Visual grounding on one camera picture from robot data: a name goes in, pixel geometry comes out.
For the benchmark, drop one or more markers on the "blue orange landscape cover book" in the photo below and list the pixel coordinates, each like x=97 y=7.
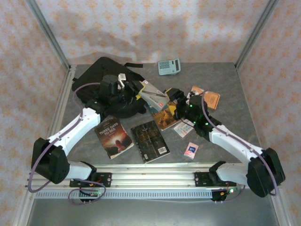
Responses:
x=164 y=120

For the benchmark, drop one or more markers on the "grey pen box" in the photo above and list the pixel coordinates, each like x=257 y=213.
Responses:
x=154 y=95

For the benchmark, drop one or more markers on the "black fabric backpack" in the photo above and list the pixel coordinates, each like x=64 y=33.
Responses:
x=91 y=80

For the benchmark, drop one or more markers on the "clear packaged ruler set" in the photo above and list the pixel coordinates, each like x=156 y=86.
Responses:
x=184 y=129

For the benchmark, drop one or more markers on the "orange paperback book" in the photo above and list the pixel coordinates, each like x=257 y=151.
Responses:
x=212 y=99

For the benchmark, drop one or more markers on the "teal calculator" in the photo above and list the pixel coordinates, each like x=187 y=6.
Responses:
x=168 y=67

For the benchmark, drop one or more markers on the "black book with barcode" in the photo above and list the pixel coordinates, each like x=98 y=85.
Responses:
x=150 y=143

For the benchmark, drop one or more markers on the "Three Days To See book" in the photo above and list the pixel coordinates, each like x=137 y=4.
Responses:
x=114 y=139

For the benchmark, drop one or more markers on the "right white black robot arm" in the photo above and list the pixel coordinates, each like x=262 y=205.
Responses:
x=235 y=143

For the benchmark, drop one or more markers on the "small lit circuit board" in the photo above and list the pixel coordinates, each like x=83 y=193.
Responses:
x=94 y=194
x=231 y=190

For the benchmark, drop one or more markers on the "grey metal sheet panel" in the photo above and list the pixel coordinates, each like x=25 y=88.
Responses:
x=152 y=212

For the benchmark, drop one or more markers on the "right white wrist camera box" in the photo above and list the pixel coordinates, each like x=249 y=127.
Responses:
x=189 y=95

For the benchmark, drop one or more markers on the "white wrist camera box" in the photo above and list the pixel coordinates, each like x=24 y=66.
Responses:
x=189 y=95
x=121 y=78

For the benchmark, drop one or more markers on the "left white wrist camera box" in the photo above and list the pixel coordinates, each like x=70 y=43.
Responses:
x=121 y=78

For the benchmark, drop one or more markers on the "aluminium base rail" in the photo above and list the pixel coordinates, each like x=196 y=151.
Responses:
x=152 y=179

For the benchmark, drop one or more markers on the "aluminium corner post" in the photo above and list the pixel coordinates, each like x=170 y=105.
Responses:
x=259 y=26
x=45 y=26

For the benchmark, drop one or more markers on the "aluminium frame leg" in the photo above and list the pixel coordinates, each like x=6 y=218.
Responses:
x=23 y=209
x=281 y=209

